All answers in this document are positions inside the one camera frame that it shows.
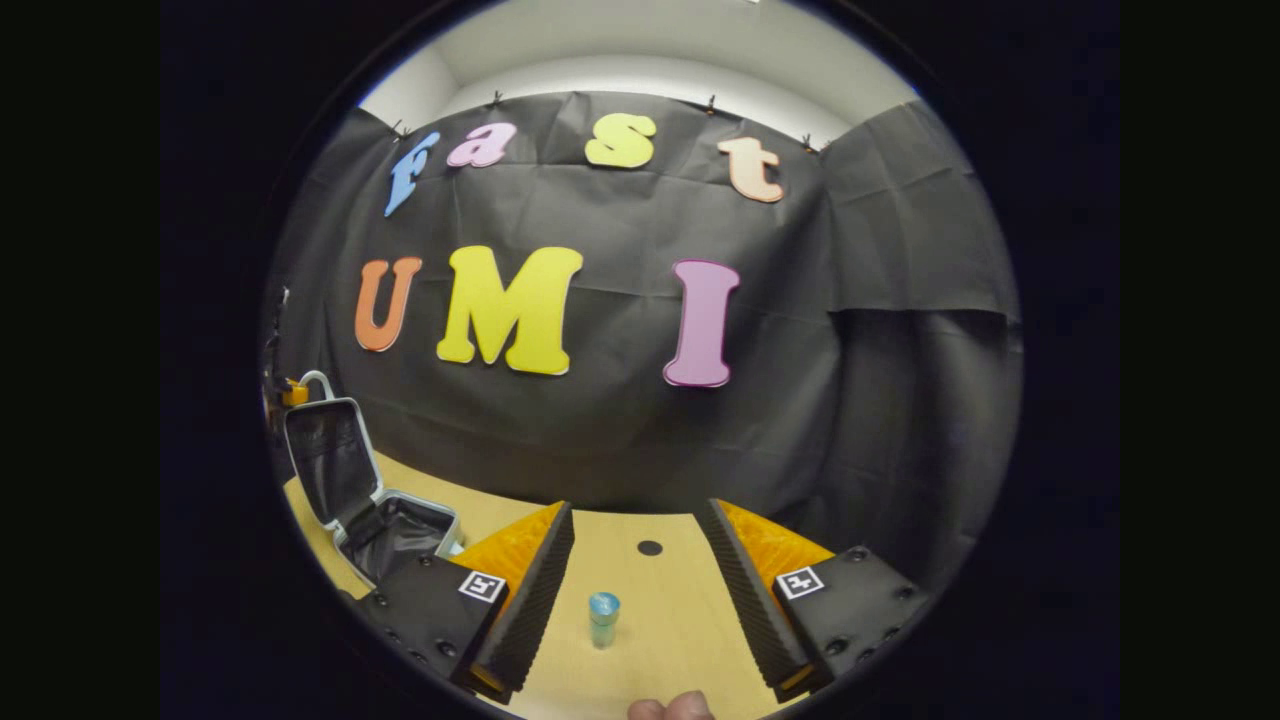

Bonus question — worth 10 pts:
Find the blue capped clear bottle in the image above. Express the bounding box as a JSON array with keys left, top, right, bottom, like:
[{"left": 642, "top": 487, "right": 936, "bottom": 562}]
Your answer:
[{"left": 588, "top": 592, "right": 623, "bottom": 651}]

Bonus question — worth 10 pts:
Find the black backdrop cloth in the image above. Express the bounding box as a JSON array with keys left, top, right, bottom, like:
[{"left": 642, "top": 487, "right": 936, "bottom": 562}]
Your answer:
[{"left": 262, "top": 90, "right": 1023, "bottom": 601}]

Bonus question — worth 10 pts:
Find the light blue suitcase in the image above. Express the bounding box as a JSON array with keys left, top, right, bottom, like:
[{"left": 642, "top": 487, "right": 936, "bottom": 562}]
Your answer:
[{"left": 283, "top": 370, "right": 466, "bottom": 588}]

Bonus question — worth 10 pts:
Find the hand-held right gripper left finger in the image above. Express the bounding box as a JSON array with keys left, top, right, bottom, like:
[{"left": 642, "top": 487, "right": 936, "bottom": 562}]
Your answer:
[{"left": 358, "top": 500, "right": 577, "bottom": 706}]

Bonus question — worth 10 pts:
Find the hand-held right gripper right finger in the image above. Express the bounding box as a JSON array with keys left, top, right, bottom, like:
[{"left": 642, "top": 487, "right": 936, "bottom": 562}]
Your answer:
[{"left": 695, "top": 498, "right": 938, "bottom": 704}]

